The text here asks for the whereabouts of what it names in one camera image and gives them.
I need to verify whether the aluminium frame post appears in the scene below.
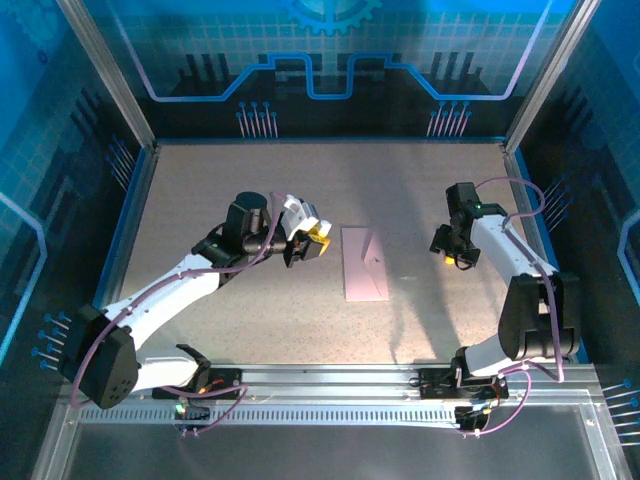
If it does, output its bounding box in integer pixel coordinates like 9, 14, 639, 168
503, 0, 605, 152
54, 0, 157, 151

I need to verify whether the grey metal panel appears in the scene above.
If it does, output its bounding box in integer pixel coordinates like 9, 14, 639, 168
29, 390, 634, 480

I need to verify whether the small black connector box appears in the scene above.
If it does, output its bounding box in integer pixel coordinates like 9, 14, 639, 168
453, 403, 491, 434
172, 398, 212, 432

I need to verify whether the pink paper envelope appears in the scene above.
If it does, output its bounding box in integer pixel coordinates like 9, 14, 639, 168
341, 225, 391, 303

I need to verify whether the slotted grey cable duct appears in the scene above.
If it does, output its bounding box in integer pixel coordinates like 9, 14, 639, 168
78, 407, 464, 427

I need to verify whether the yellow glue stick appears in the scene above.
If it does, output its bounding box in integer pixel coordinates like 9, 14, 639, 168
310, 218, 333, 259

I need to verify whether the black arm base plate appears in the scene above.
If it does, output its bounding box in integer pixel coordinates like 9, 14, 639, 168
151, 367, 245, 401
417, 367, 510, 401

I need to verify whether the aluminium table side rail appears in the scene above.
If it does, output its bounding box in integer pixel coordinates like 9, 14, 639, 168
501, 141, 572, 365
92, 141, 162, 365

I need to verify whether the aluminium mounting rail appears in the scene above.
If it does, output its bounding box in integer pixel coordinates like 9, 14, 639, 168
62, 363, 604, 401

